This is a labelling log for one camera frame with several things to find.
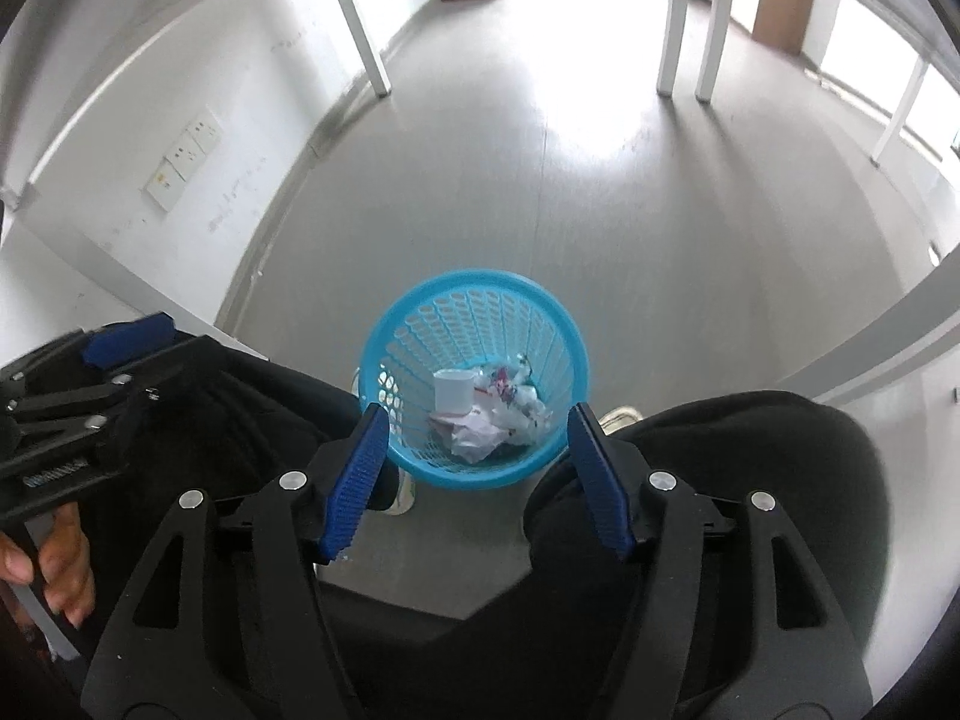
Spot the white table leg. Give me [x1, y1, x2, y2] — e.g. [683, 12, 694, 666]
[315, 0, 392, 98]
[695, 0, 741, 104]
[657, 0, 710, 96]
[871, 58, 929, 166]

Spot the blue plastic waste basket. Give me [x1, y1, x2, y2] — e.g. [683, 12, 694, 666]
[356, 268, 591, 488]

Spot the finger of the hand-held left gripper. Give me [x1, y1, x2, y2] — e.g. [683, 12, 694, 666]
[13, 336, 226, 430]
[0, 313, 175, 400]

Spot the brown cabinet with glass doors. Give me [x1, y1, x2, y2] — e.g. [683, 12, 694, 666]
[752, 0, 817, 56]

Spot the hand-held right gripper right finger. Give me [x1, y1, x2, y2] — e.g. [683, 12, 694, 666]
[566, 403, 875, 720]

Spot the white wall socket panel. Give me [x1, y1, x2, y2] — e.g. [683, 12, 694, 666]
[145, 111, 224, 212]

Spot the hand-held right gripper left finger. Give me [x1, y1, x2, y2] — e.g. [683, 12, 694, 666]
[79, 403, 392, 720]

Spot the white plastic bag red print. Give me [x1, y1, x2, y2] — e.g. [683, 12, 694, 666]
[476, 360, 556, 440]

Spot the person's right leg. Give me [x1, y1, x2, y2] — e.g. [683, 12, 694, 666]
[525, 390, 897, 720]

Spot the crumpled white paper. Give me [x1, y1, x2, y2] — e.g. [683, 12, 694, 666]
[429, 409, 511, 464]

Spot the person's left hand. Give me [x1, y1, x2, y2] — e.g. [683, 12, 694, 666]
[0, 502, 97, 627]

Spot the white paper cup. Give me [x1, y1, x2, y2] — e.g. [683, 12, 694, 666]
[433, 369, 475, 415]

